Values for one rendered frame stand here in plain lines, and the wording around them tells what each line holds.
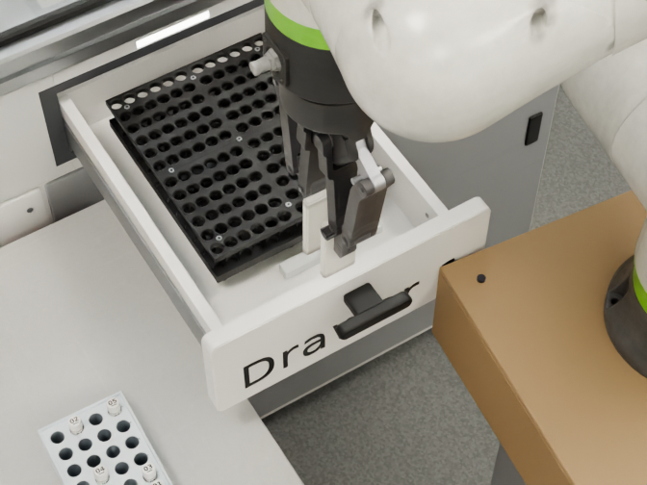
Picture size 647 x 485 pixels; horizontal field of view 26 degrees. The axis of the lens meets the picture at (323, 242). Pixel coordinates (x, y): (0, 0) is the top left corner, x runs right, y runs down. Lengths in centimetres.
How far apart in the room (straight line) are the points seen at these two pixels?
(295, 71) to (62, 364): 56
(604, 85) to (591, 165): 136
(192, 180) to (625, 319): 42
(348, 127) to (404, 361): 132
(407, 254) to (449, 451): 97
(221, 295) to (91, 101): 26
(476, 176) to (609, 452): 78
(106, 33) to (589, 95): 47
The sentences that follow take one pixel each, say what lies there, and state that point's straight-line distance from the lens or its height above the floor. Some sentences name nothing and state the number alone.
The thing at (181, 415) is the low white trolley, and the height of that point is 76.
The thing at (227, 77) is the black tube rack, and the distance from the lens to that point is 140.
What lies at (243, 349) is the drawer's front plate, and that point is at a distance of 121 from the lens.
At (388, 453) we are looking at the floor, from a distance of 217.
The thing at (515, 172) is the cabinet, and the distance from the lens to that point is 200.
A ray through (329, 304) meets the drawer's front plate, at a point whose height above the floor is 90.
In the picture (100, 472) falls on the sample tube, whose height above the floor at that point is 81.
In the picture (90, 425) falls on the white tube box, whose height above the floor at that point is 80.
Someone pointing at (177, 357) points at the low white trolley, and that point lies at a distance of 138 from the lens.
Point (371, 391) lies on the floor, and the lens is 223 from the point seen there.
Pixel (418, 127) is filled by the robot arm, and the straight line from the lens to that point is 75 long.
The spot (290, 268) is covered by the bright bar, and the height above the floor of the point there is 85.
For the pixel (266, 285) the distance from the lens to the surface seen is 133.
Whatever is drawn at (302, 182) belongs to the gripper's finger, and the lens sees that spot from 109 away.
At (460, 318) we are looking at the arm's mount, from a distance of 129.
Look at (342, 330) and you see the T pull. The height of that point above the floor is 91.
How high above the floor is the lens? 194
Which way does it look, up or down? 55 degrees down
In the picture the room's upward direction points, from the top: straight up
